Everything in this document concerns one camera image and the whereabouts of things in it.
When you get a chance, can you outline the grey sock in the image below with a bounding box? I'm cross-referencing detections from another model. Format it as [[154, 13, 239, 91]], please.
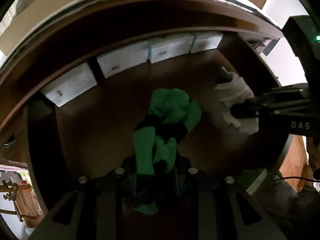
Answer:
[[215, 67, 259, 135]]

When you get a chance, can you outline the grey storage box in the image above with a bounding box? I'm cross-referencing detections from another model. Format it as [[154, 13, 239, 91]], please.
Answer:
[[97, 41, 149, 78], [190, 31, 223, 53], [149, 33, 194, 63], [41, 63, 97, 107]]

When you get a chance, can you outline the open wooden drawer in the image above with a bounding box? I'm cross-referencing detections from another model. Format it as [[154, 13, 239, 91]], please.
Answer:
[[27, 33, 287, 239]]

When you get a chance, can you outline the dark wooden dresser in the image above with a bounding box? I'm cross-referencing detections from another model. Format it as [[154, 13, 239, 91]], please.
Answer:
[[1, 0, 281, 159]]

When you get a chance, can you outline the wooden coat rack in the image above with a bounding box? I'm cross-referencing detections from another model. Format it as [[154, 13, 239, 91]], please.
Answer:
[[0, 180, 24, 222]]

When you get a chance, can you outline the green underwear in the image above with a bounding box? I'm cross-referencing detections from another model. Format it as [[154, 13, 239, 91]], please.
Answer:
[[132, 88, 201, 215]]

